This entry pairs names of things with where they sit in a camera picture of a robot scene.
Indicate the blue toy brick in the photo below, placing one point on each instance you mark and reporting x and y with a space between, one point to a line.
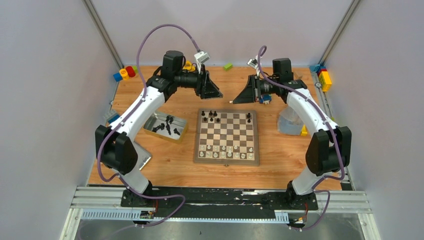
111 116

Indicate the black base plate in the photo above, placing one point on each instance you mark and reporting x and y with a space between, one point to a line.
218 203

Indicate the toy car of bricks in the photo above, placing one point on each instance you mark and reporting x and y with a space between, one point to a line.
265 99

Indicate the yellow triangle toy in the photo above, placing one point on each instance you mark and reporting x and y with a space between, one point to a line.
190 66

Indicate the stacked colourful bricks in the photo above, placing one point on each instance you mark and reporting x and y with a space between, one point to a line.
323 76

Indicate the colourful round blocks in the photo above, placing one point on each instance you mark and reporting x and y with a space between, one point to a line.
126 73

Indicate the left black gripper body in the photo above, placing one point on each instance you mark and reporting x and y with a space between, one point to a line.
203 84

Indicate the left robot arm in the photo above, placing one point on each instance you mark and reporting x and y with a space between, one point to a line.
115 143

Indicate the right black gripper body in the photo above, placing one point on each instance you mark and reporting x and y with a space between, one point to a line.
262 87

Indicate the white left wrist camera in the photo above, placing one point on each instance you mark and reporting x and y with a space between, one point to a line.
201 57

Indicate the silver tin lid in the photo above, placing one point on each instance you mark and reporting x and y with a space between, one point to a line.
144 156

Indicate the wooden chess board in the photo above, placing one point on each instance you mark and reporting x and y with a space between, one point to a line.
227 137

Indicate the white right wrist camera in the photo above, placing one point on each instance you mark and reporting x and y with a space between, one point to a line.
253 63

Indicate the gold metal tin box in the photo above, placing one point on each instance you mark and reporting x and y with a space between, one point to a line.
165 126

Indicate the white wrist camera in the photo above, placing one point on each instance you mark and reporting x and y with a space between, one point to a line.
201 57
253 63

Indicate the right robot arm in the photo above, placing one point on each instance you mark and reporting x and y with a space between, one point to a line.
329 149

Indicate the green block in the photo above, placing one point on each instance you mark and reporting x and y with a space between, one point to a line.
227 66

